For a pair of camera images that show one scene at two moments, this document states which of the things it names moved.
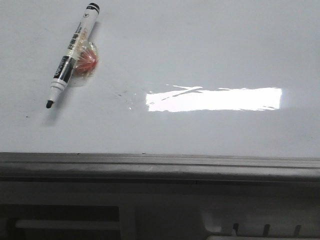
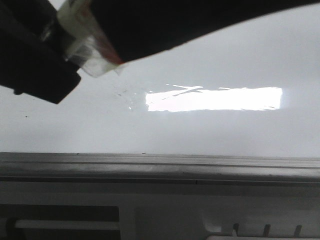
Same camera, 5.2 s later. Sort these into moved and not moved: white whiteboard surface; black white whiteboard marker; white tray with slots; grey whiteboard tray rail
Moved: black white whiteboard marker
Not moved: grey whiteboard tray rail; white whiteboard surface; white tray with slots
